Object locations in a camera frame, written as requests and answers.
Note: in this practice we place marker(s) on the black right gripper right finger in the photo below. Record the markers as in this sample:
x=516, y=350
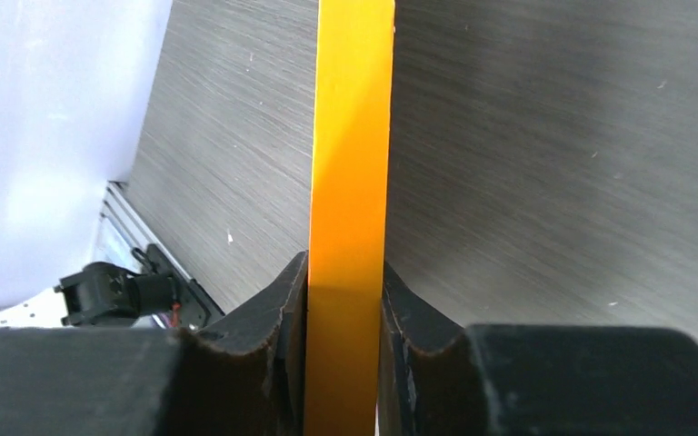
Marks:
x=439, y=378

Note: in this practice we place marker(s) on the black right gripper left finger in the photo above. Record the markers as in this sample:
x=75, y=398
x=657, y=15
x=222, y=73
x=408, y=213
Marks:
x=241, y=375

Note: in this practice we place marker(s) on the orange wooden picture frame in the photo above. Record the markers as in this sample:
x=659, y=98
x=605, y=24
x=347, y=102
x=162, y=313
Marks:
x=353, y=78

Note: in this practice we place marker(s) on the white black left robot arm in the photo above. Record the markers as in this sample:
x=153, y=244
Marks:
x=106, y=295

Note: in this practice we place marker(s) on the aluminium rail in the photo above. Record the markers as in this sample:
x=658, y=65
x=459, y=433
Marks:
x=123, y=238

